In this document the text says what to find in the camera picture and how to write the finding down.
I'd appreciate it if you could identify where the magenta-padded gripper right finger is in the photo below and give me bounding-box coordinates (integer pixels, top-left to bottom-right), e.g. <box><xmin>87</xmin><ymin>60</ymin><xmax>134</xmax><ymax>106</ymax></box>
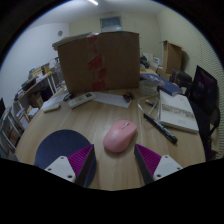
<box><xmin>133</xmin><ymin>143</ymin><xmax>184</xmax><ymax>185</ymax></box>

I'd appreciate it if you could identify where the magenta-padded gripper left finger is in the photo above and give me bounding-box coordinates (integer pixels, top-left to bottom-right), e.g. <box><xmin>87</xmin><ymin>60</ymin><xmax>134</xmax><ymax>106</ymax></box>
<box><xmin>44</xmin><ymin>143</ymin><xmax>97</xmax><ymax>188</ymax></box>

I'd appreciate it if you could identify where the pink computer mouse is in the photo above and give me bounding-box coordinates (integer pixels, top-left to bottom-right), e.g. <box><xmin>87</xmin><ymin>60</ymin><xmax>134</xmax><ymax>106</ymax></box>
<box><xmin>102</xmin><ymin>119</ymin><xmax>138</xmax><ymax>154</ymax></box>

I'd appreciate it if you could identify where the dark blue round mouse pad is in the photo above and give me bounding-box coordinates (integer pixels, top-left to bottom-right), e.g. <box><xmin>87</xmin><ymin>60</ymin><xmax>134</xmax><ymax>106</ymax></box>
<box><xmin>34</xmin><ymin>129</ymin><xmax>98</xmax><ymax>188</ymax></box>

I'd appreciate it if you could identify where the black marker pen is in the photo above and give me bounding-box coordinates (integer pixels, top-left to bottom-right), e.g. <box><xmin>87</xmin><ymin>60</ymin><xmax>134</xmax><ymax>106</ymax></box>
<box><xmin>143</xmin><ymin>113</ymin><xmax>179</xmax><ymax>145</ymax></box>

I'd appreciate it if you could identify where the thick white book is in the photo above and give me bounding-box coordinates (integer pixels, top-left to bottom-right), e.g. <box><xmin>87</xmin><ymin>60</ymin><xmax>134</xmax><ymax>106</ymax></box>
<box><xmin>158</xmin><ymin>89</ymin><xmax>200</xmax><ymax>134</ymax></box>

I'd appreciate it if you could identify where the small flat white box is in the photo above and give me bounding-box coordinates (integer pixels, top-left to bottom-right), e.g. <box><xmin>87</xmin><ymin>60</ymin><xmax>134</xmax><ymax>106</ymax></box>
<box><xmin>42</xmin><ymin>103</ymin><xmax>62</xmax><ymax>113</ymax></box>

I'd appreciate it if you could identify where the white remote control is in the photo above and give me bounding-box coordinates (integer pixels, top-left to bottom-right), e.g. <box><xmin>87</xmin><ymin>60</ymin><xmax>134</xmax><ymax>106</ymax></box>
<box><xmin>68</xmin><ymin>92</ymin><xmax>97</xmax><ymax>109</ymax></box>

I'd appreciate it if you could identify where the small black device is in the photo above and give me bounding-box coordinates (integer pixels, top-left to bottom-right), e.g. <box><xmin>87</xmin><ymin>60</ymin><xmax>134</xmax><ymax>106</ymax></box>
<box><xmin>62</xmin><ymin>92</ymin><xmax>75</xmax><ymax>102</ymax></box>

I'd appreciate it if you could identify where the cluttered shelf unit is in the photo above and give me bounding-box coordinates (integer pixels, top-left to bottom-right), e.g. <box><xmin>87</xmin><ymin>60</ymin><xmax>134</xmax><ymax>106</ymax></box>
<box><xmin>0</xmin><ymin>58</ymin><xmax>64</xmax><ymax>161</ymax></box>

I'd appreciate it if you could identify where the clear plastic container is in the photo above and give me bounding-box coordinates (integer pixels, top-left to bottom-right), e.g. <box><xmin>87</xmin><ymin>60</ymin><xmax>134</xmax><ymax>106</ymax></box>
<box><xmin>139</xmin><ymin>79</ymin><xmax>160</xmax><ymax>98</ymax></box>

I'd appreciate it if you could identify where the blue book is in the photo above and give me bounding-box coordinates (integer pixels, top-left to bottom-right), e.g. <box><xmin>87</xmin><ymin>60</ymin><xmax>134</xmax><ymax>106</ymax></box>
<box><xmin>139</xmin><ymin>72</ymin><xmax>184</xmax><ymax>97</ymax></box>

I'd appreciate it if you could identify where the black office chair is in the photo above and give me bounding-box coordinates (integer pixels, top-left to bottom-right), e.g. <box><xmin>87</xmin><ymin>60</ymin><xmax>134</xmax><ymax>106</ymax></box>
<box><xmin>189</xmin><ymin>65</ymin><xmax>221</xmax><ymax>161</ymax></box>

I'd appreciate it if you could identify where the small open cardboard box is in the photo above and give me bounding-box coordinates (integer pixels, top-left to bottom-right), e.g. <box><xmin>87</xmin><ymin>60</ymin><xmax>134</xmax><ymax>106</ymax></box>
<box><xmin>162</xmin><ymin>39</ymin><xmax>184</xmax><ymax>75</ymax></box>

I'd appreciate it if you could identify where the large brown cardboard box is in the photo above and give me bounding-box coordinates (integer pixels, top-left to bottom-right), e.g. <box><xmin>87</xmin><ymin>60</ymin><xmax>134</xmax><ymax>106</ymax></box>
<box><xmin>56</xmin><ymin>30</ymin><xmax>141</xmax><ymax>94</ymax></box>

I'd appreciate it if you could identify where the white cable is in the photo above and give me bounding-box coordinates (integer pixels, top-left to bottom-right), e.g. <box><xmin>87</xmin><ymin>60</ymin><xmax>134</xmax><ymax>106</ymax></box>
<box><xmin>137</xmin><ymin>94</ymin><xmax>161</xmax><ymax>118</ymax></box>

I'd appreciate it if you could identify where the wall window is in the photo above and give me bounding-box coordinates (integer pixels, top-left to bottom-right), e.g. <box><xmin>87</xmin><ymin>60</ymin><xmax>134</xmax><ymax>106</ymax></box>
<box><xmin>99</xmin><ymin>15</ymin><xmax>123</xmax><ymax>33</ymax></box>

